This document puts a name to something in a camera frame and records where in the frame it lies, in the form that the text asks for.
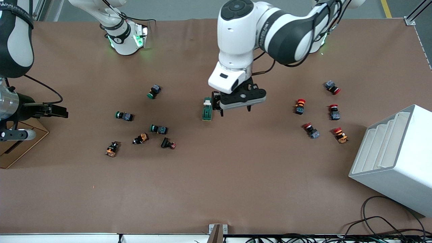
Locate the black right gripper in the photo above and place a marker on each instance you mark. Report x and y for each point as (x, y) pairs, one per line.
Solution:
(24, 107)

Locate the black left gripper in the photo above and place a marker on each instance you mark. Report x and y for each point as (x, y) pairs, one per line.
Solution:
(216, 100)

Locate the green load switch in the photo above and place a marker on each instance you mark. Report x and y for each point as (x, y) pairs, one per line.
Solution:
(206, 113)

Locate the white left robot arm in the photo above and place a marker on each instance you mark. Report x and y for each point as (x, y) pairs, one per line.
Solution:
(236, 37)

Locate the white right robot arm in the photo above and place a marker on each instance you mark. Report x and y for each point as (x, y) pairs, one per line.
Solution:
(17, 40)

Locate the brown cardboard drawer box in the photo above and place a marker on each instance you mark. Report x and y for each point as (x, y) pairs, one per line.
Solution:
(30, 148)

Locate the red button with orange stripes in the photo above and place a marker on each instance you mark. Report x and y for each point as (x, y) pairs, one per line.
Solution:
(300, 106)

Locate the black button with orange body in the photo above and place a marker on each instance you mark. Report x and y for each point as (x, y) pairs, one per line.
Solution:
(112, 149)
(140, 138)

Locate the green button with grey body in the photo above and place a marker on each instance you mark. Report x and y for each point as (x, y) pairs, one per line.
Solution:
(124, 116)
(158, 129)

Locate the red button with grey body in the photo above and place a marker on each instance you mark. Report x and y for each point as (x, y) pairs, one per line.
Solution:
(311, 130)

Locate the green button with blue body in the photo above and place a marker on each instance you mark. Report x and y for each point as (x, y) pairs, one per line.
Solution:
(154, 91)

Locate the red button with black-blue body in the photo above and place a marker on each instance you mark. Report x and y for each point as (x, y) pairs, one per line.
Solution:
(334, 112)

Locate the red button with blue-grey body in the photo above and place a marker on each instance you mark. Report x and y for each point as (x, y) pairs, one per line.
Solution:
(332, 87)

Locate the red button with orange body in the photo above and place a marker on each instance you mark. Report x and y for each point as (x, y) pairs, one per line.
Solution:
(340, 135)

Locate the white slotted organizer box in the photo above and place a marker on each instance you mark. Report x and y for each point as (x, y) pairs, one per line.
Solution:
(405, 175)

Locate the black switch with red tip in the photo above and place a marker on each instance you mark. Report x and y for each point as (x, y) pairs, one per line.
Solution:
(168, 144)

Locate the aluminium frame post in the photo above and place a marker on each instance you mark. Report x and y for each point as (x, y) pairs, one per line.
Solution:
(415, 15)
(38, 10)

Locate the metal table edge bracket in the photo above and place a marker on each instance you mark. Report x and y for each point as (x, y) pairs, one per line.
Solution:
(216, 233)

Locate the white table edge rail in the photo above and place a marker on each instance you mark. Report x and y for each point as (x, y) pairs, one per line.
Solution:
(67, 239)

